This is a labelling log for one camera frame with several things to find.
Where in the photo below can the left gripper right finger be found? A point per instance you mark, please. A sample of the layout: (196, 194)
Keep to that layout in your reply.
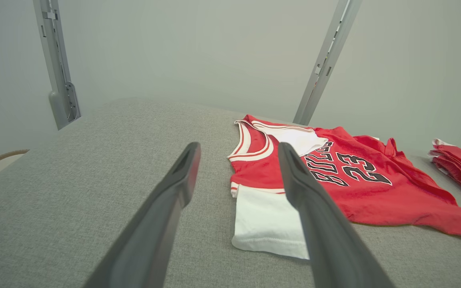
(326, 236)

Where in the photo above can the red basketball jersey white sleeves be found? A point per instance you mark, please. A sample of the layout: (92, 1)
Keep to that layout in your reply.
(374, 200)

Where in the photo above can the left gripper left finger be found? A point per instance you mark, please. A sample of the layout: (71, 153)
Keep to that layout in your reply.
(154, 228)

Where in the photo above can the grey metal partition post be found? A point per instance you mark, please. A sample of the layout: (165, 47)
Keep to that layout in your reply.
(56, 60)
(326, 60)

